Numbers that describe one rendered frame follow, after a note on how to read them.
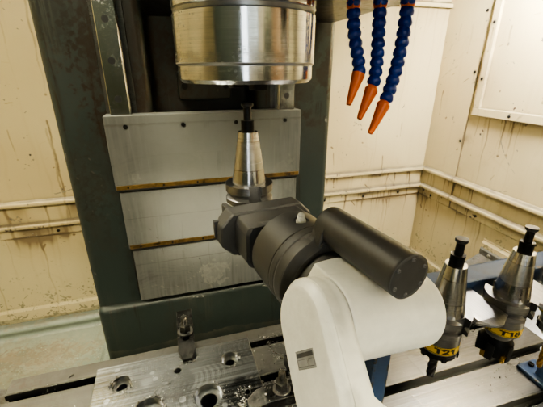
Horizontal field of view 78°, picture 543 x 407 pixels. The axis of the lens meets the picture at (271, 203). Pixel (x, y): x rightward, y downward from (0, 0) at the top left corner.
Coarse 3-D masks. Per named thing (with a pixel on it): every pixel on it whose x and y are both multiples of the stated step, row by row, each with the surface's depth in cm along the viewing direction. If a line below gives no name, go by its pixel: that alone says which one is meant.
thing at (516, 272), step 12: (516, 252) 44; (504, 264) 46; (516, 264) 44; (528, 264) 43; (504, 276) 45; (516, 276) 44; (528, 276) 44; (492, 288) 48; (504, 288) 45; (516, 288) 44; (528, 288) 44; (516, 300) 45; (528, 300) 45
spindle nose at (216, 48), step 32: (192, 0) 32; (224, 0) 31; (256, 0) 31; (288, 0) 32; (192, 32) 33; (224, 32) 32; (256, 32) 32; (288, 32) 33; (192, 64) 34; (224, 64) 33; (256, 64) 33; (288, 64) 34
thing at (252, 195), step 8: (232, 184) 44; (264, 184) 44; (232, 192) 43; (240, 192) 43; (248, 192) 43; (256, 192) 44; (264, 192) 44; (232, 200) 44; (240, 200) 44; (248, 200) 43; (256, 200) 44; (264, 200) 44
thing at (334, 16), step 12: (144, 0) 56; (156, 0) 56; (168, 0) 56; (324, 0) 56; (336, 0) 56; (372, 0) 56; (396, 0) 56; (144, 12) 69; (156, 12) 68; (168, 12) 68; (324, 12) 68; (336, 12) 68
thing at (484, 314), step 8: (472, 296) 48; (480, 296) 48; (472, 304) 46; (480, 304) 46; (488, 304) 46; (472, 312) 44; (480, 312) 44; (488, 312) 44; (496, 312) 44; (480, 320) 43; (488, 320) 43; (496, 320) 43; (504, 320) 43
